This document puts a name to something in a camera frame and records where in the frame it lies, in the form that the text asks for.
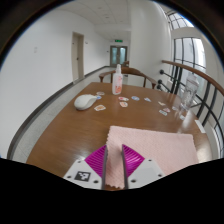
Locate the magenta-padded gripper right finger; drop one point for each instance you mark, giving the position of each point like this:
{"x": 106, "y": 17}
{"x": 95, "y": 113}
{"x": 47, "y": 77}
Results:
{"x": 133, "y": 160}

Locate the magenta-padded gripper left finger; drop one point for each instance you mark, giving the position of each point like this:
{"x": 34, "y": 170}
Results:
{"x": 97, "y": 160}

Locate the pink towel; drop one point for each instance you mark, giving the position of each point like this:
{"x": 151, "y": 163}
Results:
{"x": 160, "y": 145}

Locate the small printed sticker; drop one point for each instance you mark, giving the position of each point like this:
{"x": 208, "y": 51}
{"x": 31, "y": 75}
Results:
{"x": 99, "y": 107}
{"x": 135, "y": 98}
{"x": 163, "y": 112}
{"x": 174, "y": 108}
{"x": 123, "y": 98}
{"x": 100, "y": 93}
{"x": 166, "y": 109}
{"x": 98, "y": 97}
{"x": 161, "y": 103}
{"x": 182, "y": 117}
{"x": 147, "y": 99}
{"x": 123, "y": 104}

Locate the white computer mouse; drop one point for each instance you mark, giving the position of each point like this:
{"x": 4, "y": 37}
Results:
{"x": 84, "y": 101}

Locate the white paper slip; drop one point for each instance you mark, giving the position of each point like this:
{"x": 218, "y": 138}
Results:
{"x": 200, "y": 126}

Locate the white spray bottle pink label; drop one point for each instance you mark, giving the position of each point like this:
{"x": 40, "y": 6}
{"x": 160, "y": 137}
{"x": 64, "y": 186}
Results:
{"x": 117, "y": 83}

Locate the clear plastic shaker bottle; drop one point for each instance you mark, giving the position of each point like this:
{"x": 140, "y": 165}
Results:
{"x": 190, "y": 91}

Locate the wooden armchair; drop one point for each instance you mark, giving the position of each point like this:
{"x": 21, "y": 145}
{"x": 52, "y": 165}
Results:
{"x": 133, "y": 71}

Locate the grey glazed double door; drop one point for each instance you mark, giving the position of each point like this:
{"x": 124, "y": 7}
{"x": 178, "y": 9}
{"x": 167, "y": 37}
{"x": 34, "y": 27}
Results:
{"x": 118, "y": 55}

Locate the white side door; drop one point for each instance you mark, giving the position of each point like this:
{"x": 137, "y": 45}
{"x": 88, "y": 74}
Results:
{"x": 77, "y": 56}

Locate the wood-topped black metal railing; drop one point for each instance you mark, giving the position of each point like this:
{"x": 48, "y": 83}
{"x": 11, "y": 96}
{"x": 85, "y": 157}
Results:
{"x": 193, "y": 70}

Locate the green exit sign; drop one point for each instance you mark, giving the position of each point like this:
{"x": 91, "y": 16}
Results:
{"x": 118, "y": 40}

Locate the large black-framed window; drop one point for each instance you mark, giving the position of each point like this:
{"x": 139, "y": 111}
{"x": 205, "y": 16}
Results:
{"x": 186, "y": 50}

